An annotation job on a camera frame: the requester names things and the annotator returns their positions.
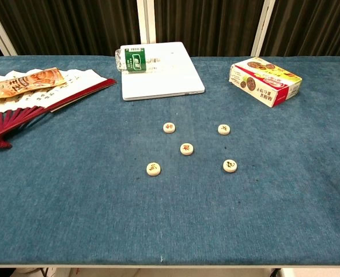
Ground blue table cloth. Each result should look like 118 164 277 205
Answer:
0 55 340 266

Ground white closed laptop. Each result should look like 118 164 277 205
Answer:
120 42 206 102

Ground orange snack packet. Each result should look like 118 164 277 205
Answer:
0 67 67 110

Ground cookie cardboard box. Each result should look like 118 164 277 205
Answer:
228 57 303 108

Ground clear bottle green label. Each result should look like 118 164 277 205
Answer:
114 44 167 76

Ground paper folding fan red ribs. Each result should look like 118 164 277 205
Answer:
0 68 118 149

